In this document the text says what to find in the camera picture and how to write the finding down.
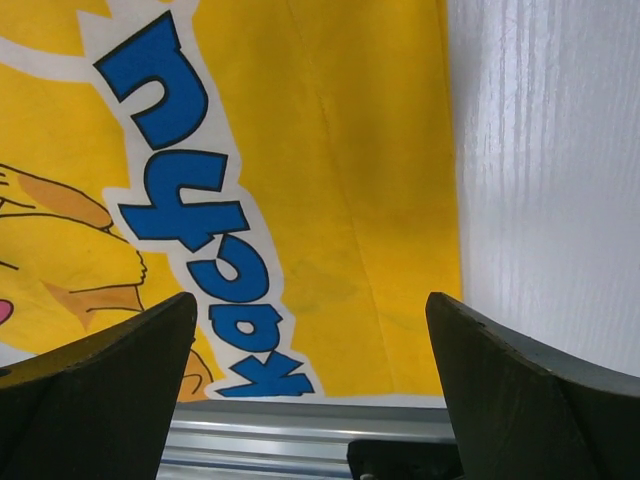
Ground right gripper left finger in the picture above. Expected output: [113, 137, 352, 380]
[1, 293, 197, 479]

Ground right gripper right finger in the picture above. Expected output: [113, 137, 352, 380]
[425, 292, 639, 479]

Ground yellow Pikachu placemat cloth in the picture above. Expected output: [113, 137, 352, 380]
[1, 1, 461, 406]

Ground aluminium rail frame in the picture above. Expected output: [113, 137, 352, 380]
[157, 395, 456, 479]

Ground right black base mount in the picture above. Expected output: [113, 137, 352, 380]
[347, 439, 465, 480]

